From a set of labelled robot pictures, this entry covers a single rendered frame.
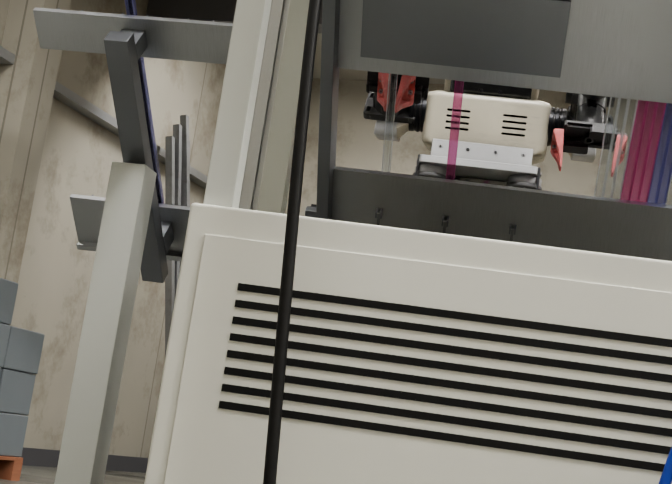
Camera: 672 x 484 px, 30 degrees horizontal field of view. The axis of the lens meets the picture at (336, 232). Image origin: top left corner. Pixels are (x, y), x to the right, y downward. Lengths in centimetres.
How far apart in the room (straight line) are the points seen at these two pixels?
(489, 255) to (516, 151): 157
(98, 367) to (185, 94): 866
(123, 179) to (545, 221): 69
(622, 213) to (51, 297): 719
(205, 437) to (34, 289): 761
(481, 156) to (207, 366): 162
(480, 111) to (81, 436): 122
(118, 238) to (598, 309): 105
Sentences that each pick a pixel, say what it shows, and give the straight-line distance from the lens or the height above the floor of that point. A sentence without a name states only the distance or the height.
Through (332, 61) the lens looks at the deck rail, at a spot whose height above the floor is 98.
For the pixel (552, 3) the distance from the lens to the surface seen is 185.
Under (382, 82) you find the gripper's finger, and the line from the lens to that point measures 202.
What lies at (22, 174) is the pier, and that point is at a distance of 808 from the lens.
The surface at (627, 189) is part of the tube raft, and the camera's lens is 204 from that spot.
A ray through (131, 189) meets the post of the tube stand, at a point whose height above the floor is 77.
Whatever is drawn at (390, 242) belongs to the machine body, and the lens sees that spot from 119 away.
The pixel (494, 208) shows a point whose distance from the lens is 205.
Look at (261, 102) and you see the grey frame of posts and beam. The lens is 167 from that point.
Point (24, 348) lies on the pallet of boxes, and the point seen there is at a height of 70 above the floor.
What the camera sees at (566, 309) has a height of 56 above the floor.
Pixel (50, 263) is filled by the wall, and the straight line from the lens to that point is 892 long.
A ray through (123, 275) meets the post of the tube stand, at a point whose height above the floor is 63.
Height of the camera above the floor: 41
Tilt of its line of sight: 10 degrees up
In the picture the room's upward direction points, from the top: 8 degrees clockwise
